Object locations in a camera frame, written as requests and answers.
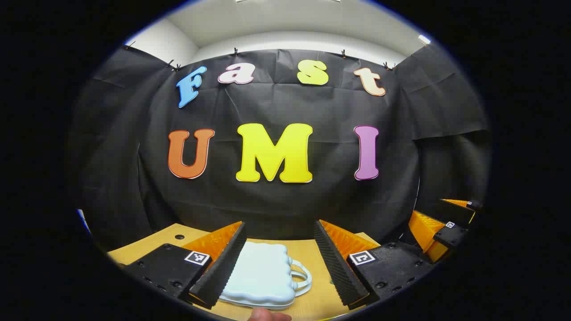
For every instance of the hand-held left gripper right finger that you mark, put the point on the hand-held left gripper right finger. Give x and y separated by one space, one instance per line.
339 267

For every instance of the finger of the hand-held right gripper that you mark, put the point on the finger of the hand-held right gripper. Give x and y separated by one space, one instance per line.
457 211
453 235

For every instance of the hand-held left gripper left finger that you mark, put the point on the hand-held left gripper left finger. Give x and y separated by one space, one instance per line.
223 267

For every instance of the light blue suitcase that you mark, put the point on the light blue suitcase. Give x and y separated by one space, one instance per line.
263 272

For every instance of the black backdrop cloth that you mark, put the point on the black backdrop cloth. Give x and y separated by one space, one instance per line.
276 102

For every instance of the ceiling light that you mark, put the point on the ceiling light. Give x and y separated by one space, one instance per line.
424 39

